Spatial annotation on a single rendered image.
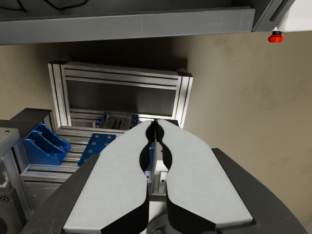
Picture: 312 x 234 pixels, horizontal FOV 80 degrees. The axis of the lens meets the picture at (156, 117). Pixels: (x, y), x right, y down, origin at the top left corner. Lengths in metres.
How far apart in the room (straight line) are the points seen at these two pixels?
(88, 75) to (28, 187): 0.73
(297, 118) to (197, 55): 1.02
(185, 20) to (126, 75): 0.81
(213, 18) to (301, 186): 2.29
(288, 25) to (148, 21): 0.24
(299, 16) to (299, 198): 2.39
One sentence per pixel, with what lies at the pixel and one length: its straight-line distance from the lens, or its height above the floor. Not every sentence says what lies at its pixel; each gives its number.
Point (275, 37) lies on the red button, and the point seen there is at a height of 0.81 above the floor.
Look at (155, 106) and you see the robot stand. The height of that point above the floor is 0.21.
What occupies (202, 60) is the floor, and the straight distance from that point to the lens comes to 1.40.
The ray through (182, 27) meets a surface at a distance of 0.39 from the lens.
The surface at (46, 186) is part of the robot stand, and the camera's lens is 0.64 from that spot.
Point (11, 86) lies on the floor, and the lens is 1.73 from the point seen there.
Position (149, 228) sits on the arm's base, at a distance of 0.54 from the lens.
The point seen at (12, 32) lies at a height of 0.95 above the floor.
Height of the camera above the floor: 1.33
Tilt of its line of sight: 62 degrees down
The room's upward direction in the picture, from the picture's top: 177 degrees clockwise
